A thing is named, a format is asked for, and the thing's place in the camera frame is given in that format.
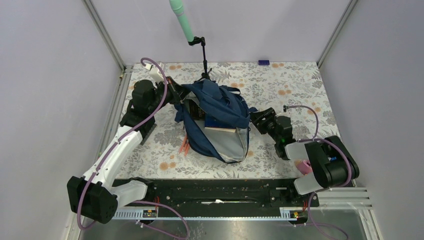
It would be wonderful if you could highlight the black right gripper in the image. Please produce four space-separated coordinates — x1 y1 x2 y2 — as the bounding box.
247 107 281 143

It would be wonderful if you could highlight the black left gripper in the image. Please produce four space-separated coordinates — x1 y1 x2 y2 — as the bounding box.
148 76 191 114

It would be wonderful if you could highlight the navy blue backpack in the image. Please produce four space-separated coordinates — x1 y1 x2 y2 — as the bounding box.
174 79 257 164

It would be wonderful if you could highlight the blue Animal Farm book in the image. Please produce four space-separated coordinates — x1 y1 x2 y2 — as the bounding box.
204 113 236 133

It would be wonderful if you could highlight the Three Days to See book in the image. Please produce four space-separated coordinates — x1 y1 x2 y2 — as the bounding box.
188 99 206 121

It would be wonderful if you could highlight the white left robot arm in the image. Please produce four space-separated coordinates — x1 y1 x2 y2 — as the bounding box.
67 76 185 224

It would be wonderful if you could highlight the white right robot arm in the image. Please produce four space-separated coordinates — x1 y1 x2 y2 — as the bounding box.
250 108 360 206

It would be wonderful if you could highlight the orange pen upper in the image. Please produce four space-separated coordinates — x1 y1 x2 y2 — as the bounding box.
178 138 187 154

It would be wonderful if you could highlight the grey studded building baseplate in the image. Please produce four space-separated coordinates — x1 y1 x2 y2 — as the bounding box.
140 123 157 146

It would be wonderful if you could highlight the small purple block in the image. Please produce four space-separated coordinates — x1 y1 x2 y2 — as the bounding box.
258 59 270 66

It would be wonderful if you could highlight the pink tape roll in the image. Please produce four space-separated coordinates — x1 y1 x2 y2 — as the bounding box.
295 160 313 176

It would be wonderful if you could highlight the green microphone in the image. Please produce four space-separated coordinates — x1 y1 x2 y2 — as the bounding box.
169 0 195 46

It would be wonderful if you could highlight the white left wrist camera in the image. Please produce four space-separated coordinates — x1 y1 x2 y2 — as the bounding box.
144 63 164 83

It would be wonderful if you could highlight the aluminium frame rail left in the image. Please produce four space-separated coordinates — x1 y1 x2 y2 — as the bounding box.
82 0 135 160

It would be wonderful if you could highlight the aluminium frame rail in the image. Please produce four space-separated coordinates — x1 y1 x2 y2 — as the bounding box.
316 0 359 69
82 0 135 160

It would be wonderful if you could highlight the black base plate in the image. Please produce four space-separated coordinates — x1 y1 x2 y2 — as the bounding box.
112 178 321 218

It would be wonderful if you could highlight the aluminium frame rail right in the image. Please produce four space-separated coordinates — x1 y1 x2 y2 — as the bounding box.
316 0 359 69

